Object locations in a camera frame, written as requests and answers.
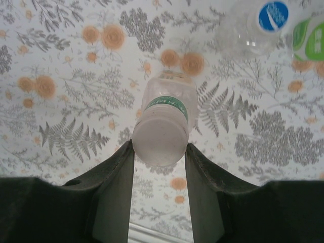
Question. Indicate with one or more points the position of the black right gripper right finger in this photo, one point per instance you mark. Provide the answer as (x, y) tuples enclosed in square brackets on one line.
[(253, 215)]

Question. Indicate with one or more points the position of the clear bottle with green label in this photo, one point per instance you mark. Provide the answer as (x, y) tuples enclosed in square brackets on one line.
[(314, 45)]

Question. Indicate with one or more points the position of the clear unlabelled plastic bottle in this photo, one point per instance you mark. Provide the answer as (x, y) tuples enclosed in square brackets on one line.
[(243, 38)]

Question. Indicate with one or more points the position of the floral printed tablecloth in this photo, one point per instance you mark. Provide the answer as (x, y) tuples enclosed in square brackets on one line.
[(50, 114)]

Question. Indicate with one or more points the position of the frosted white bottle cap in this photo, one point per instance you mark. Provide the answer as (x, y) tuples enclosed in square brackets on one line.
[(159, 144)]

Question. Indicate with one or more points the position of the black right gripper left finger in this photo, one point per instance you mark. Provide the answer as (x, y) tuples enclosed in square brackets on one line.
[(63, 212)]

